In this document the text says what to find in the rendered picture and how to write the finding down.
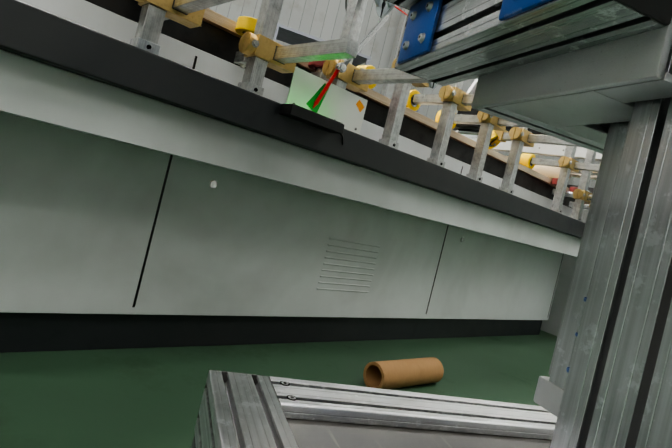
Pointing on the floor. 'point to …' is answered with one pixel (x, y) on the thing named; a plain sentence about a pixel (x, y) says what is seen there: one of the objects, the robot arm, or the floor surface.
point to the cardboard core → (403, 372)
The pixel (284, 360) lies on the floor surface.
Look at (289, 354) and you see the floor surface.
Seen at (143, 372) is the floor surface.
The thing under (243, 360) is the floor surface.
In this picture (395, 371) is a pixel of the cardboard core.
